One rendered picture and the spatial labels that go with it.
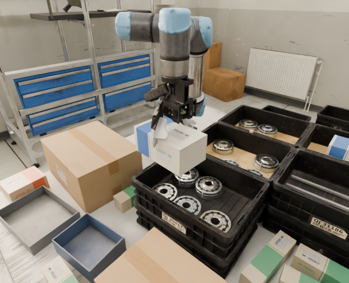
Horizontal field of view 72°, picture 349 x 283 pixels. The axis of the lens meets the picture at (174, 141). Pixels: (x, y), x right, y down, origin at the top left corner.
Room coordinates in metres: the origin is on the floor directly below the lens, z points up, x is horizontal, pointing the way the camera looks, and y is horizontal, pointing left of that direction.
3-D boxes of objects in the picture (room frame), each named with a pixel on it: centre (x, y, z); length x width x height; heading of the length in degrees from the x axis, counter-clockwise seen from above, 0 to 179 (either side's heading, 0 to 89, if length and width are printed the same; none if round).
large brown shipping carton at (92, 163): (0.95, 0.40, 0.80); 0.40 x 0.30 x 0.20; 44
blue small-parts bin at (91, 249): (0.54, 0.30, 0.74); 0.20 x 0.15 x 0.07; 56
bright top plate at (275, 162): (0.88, -0.41, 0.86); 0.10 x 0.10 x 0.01
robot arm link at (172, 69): (0.64, 0.00, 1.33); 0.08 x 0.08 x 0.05
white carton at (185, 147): (0.65, 0.02, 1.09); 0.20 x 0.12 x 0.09; 45
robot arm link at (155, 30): (0.74, 0.00, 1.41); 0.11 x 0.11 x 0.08; 79
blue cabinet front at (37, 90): (2.29, 1.12, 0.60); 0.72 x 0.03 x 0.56; 135
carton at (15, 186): (0.85, 0.69, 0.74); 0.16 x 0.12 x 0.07; 141
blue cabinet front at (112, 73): (2.86, 0.56, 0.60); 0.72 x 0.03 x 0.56; 135
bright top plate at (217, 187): (0.72, -0.13, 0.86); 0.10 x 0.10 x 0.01
